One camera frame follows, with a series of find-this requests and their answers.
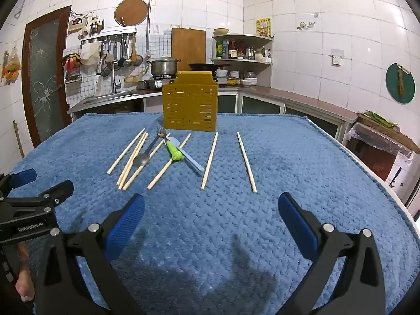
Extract grey corner shelf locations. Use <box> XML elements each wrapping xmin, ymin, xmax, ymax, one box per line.
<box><xmin>211</xmin><ymin>33</ymin><xmax>274</xmax><ymax>66</ymax></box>

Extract hanging plastic bag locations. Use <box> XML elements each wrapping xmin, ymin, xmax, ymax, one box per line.
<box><xmin>3</xmin><ymin>48</ymin><xmax>22</xmax><ymax>84</ymax></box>

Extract green-handled knife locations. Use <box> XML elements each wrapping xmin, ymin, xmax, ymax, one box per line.
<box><xmin>166</xmin><ymin>136</ymin><xmax>204</xmax><ymax>174</ymax></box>

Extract round woven lid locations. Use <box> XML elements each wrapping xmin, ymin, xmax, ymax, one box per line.
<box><xmin>114</xmin><ymin>0</ymin><xmax>149</xmax><ymax>27</ymax></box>

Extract steel cooking pot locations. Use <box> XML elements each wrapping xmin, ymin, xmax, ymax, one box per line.
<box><xmin>146</xmin><ymin>57</ymin><xmax>182</xmax><ymax>77</ymax></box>

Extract gas stove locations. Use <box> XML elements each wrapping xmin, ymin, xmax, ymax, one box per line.
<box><xmin>144</xmin><ymin>75</ymin><xmax>179</xmax><ymax>89</ymax></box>

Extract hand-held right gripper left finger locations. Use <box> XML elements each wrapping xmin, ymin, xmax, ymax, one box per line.
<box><xmin>35</xmin><ymin>193</ymin><xmax>146</xmax><ymax>315</ymax></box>

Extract kitchen counter cabinet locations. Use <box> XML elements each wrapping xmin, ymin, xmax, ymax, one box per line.
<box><xmin>67</xmin><ymin>85</ymin><xmax>358</xmax><ymax>138</ymax></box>

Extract white hanging towel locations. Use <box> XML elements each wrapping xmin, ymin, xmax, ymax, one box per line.
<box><xmin>80</xmin><ymin>43</ymin><xmax>101</xmax><ymax>65</ymax></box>

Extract brown frosted glass door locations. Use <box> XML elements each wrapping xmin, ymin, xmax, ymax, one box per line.
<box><xmin>22</xmin><ymin>6</ymin><xmax>73</xmax><ymax>148</ymax></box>

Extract round green board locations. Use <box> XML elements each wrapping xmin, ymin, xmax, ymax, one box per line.
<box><xmin>385</xmin><ymin>62</ymin><xmax>412</xmax><ymax>105</ymax></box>

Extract black hanging ladle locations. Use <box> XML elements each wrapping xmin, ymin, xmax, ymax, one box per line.
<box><xmin>118</xmin><ymin>36</ymin><xmax>132</xmax><ymax>68</ymax></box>

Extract hanging straw brush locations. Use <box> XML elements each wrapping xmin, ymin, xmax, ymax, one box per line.
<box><xmin>397</xmin><ymin>66</ymin><xmax>406</xmax><ymax>97</ymax></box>

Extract steel sink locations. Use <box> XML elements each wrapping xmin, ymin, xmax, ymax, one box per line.
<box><xmin>82</xmin><ymin>90</ymin><xmax>138</xmax><ymax>104</ymax></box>

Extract green vegetables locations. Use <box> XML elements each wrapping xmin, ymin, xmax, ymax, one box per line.
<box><xmin>364</xmin><ymin>111</ymin><xmax>399</xmax><ymax>128</ymax></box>

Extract thick wooden board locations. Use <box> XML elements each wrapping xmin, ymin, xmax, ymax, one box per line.
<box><xmin>357</xmin><ymin>112</ymin><xmax>420</xmax><ymax>154</ymax></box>

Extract metal fork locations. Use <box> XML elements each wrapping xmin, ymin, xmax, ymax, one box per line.
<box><xmin>133</xmin><ymin>124</ymin><xmax>168</xmax><ymax>175</ymax></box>

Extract plastic covered red cabinet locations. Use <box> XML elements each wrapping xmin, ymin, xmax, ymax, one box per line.
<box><xmin>348</xmin><ymin>123</ymin><xmax>414</xmax><ymax>184</ymax></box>

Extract person's left hand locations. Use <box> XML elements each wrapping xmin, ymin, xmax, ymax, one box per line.
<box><xmin>15</xmin><ymin>241</ymin><xmax>35</xmax><ymax>301</ymax></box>

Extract chrome faucet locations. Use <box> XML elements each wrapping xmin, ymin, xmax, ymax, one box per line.
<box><xmin>96</xmin><ymin>54</ymin><xmax>121</xmax><ymax>94</ymax></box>

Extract metal wall pipe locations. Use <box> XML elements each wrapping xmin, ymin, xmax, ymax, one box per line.
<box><xmin>146</xmin><ymin>0</ymin><xmax>155</xmax><ymax>60</ymax></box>

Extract wooden cutting board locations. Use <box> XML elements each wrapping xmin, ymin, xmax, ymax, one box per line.
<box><xmin>171</xmin><ymin>27</ymin><xmax>206</xmax><ymax>72</ymax></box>

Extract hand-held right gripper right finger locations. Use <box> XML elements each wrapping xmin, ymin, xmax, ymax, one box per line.
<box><xmin>277</xmin><ymin>192</ymin><xmax>386</xmax><ymax>315</ymax></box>

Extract green handled utensil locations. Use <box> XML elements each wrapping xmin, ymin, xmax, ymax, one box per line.
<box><xmin>165</xmin><ymin>139</ymin><xmax>183</xmax><ymax>162</ymax></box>

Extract stack of white bowls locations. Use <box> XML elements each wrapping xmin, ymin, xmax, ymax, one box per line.
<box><xmin>215</xmin><ymin>67</ymin><xmax>258</xmax><ymax>87</ymax></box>

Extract black wok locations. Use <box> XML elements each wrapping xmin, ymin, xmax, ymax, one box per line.
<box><xmin>188</xmin><ymin>62</ymin><xmax>232</xmax><ymax>72</ymax></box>

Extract wall utensil rack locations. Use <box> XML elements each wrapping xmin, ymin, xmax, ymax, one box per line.
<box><xmin>80</xmin><ymin>28</ymin><xmax>137</xmax><ymax>43</ymax></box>

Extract yellow wall poster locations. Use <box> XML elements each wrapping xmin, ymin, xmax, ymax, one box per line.
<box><xmin>256</xmin><ymin>18</ymin><xmax>271</xmax><ymax>38</ymax></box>

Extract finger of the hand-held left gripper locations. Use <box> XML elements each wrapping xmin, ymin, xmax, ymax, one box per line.
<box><xmin>0</xmin><ymin>180</ymin><xmax>75</xmax><ymax>216</ymax></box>
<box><xmin>0</xmin><ymin>168</ymin><xmax>37</xmax><ymax>201</ymax></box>

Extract yellow perforated utensil holder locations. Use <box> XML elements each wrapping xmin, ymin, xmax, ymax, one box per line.
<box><xmin>162</xmin><ymin>71</ymin><xmax>219</xmax><ymax>132</ymax></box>

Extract wooden stick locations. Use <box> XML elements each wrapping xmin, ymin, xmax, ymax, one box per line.
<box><xmin>13</xmin><ymin>121</ymin><xmax>25</xmax><ymax>158</ymax></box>

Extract wire basket with red items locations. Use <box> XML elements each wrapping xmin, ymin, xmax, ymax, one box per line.
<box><xmin>64</xmin><ymin>54</ymin><xmax>82</xmax><ymax>84</ymax></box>

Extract blue knitted blanket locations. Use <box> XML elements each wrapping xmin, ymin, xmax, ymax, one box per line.
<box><xmin>0</xmin><ymin>112</ymin><xmax>420</xmax><ymax>315</ymax></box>

